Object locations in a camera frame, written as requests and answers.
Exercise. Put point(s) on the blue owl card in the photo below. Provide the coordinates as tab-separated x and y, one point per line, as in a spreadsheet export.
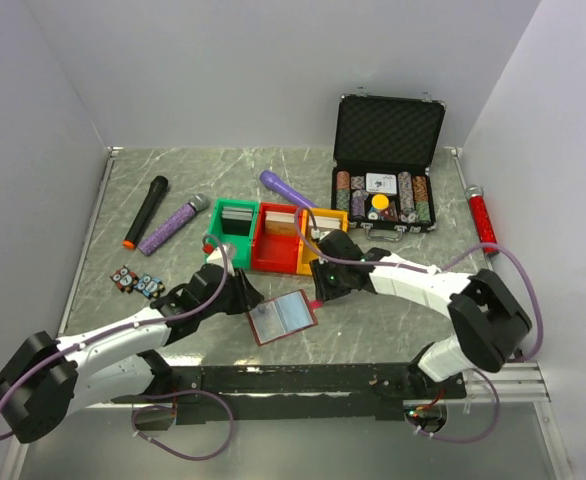
149	286

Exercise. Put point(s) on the yellow poker dealer chip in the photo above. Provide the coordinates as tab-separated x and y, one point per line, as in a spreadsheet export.
380	202

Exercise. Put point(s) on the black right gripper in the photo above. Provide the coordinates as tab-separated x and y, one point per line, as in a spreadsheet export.
322	290

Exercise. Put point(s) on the purple plastic toy microphone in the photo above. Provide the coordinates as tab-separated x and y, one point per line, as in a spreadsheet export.
274	183

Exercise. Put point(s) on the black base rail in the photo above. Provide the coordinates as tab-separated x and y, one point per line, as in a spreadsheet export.
287	392

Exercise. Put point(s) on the purple glitter toy microphone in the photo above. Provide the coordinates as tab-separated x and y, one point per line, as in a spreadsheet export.
183	215

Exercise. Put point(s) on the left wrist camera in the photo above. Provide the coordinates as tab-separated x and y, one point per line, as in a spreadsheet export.
222	256

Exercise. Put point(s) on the green plastic card bin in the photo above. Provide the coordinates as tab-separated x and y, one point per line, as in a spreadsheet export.
234	221

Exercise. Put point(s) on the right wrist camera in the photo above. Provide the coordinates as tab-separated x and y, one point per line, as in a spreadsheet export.
316	234

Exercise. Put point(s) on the white playing card deck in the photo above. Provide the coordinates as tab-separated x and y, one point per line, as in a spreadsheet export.
379	183

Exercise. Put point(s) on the red leather card holder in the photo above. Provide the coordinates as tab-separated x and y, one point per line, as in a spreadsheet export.
283	316

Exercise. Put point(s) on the red plastic card bin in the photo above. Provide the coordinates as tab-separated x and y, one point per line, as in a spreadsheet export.
275	244

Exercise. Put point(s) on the red owl card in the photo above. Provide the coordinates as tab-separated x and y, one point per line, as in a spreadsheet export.
124	279

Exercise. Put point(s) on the black toy microphone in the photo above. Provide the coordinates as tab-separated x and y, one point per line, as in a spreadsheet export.
157	191

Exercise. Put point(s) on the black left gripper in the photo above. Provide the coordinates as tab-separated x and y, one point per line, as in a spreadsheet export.
246	296

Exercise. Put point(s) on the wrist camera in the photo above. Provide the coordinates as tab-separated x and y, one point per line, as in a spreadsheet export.
316	234
222	256

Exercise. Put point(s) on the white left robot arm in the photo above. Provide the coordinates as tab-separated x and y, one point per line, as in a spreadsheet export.
48	379

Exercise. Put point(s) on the yellow plastic card bin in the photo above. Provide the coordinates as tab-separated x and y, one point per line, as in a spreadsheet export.
322	218

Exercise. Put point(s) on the black poker chip case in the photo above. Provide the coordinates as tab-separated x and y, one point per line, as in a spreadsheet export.
389	135

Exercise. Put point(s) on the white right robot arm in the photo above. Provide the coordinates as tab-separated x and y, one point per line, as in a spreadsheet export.
488	322

